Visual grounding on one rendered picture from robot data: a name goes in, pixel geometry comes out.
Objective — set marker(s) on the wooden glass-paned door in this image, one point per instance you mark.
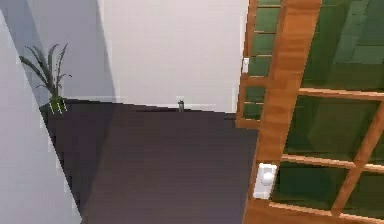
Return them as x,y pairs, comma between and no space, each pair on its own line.
320,126
258,63

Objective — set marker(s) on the green house plant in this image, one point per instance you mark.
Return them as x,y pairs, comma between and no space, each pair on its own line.
50,76

